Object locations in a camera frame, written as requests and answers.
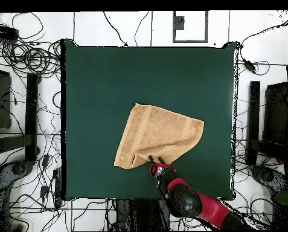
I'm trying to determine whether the tan terry towel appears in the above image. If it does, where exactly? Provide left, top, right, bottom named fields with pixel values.
left=114, top=103, right=205, bottom=170

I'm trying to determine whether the black flat box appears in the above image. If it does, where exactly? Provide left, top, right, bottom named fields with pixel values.
left=262, top=81, right=288, bottom=147
left=0, top=68, right=12, bottom=129

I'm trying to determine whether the dark green table cloth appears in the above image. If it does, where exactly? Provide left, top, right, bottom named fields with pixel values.
left=60, top=38, right=240, bottom=201

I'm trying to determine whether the long black stand bar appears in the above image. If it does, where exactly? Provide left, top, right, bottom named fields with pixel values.
left=245, top=80, right=261, bottom=166
left=24, top=72, right=40, bottom=162

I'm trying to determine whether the dark office chair base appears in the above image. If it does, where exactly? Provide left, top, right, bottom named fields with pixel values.
left=251, top=164, right=288, bottom=194
left=0, top=160, right=36, bottom=231

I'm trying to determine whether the small grey box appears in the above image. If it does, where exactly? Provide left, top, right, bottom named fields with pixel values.
left=174, top=16, right=185, bottom=31

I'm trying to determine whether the short black stand bar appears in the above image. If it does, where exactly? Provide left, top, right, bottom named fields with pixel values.
left=0, top=133, right=33, bottom=156

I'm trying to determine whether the black power strip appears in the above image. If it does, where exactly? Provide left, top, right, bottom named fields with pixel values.
left=0, top=23, right=19, bottom=41

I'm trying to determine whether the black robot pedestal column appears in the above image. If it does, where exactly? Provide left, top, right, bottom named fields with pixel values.
left=114, top=198, right=171, bottom=231

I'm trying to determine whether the thin black floor cable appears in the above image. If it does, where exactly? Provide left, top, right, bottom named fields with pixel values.
left=102, top=11, right=129, bottom=47

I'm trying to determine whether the grey rectangular floor frame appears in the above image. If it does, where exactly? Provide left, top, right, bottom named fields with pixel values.
left=172, top=10, right=208, bottom=44

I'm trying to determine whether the black inline cable adapter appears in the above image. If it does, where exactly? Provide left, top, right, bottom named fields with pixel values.
left=242, top=58, right=258, bottom=74

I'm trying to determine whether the tangled black cable coil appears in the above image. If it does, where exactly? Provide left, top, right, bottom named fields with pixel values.
left=0, top=36, right=62, bottom=79

